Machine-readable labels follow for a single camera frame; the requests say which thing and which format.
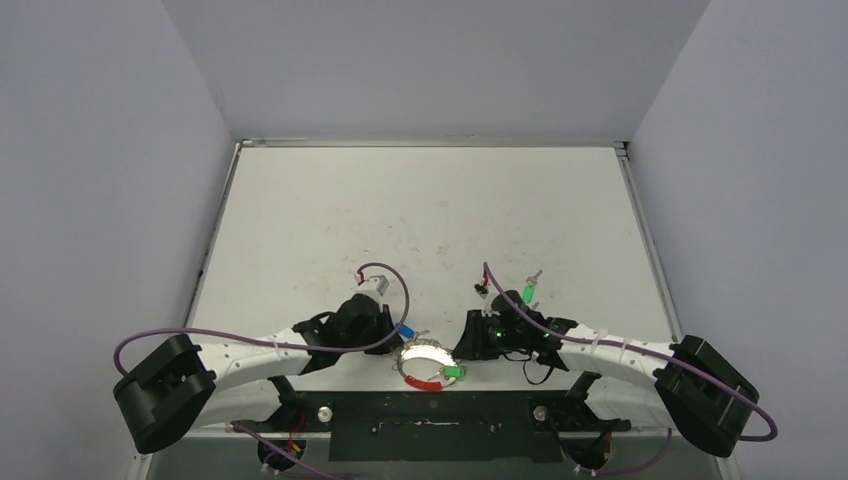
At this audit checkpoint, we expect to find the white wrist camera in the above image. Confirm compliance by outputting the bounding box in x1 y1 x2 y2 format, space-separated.
354 275 390 303
473 280 491 312

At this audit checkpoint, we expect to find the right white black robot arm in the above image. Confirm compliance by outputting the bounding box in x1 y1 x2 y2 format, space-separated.
453 290 760 458

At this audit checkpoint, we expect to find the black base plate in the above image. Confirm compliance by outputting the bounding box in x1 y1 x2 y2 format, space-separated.
248 390 631 463

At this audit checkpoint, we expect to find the blue key tag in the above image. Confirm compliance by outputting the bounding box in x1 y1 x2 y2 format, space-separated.
398 324 416 339

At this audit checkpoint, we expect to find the green capped key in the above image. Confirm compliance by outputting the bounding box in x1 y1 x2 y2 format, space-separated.
522 270 543 305

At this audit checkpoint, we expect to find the large keyring with red sleeve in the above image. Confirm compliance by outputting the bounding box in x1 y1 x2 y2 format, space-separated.
393 339 462 392

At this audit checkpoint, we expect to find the green key tag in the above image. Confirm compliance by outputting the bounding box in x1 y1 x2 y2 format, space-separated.
441 365 466 380

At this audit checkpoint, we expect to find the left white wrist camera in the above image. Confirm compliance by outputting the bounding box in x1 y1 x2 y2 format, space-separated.
354 275 390 303

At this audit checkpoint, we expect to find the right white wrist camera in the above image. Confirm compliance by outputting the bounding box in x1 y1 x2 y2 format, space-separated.
473 280 491 312

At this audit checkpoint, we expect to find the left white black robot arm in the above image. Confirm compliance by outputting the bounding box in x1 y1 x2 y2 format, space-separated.
113 294 405 454

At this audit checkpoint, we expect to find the aluminium frame rail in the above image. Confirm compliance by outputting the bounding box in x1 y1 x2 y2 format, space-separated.
137 390 735 440

